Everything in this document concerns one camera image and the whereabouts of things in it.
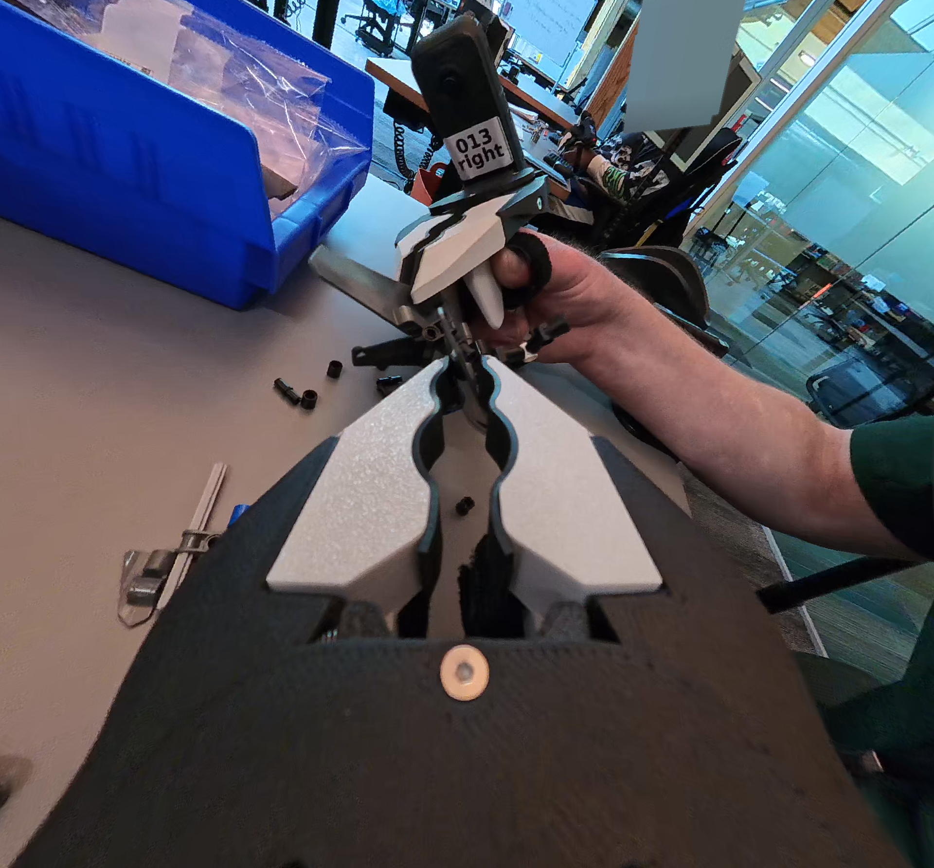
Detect grey lego axle blue assembly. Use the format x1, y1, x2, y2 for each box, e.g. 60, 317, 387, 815
117, 463, 251, 628

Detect black desk elbow armrest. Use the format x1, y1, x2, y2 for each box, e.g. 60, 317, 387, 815
598, 246, 731, 360

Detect person's right hand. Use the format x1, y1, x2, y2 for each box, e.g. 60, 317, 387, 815
470, 229, 666, 373

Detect grey lego wing assembly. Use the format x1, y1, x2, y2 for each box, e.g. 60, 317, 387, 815
310, 248, 512, 433

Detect clear plastic parts bags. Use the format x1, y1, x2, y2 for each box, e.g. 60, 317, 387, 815
0, 0, 370, 221

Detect black coiled cable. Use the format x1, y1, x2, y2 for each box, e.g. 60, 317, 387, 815
393, 116, 440, 188

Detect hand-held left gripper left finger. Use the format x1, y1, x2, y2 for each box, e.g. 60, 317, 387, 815
266, 359, 449, 639

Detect person's right forearm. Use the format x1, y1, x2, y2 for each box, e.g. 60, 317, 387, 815
576, 299, 913, 564

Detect black strap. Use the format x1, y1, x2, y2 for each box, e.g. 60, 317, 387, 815
757, 558, 915, 615

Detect blue plastic bin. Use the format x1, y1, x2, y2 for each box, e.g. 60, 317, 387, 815
0, 0, 376, 312

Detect whiteboard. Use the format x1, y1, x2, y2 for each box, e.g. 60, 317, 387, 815
503, 0, 601, 71

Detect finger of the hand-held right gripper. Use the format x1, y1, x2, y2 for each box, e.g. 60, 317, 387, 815
394, 213, 471, 289
409, 207, 508, 305

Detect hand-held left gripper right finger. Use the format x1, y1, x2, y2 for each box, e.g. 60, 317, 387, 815
457, 357, 665, 639

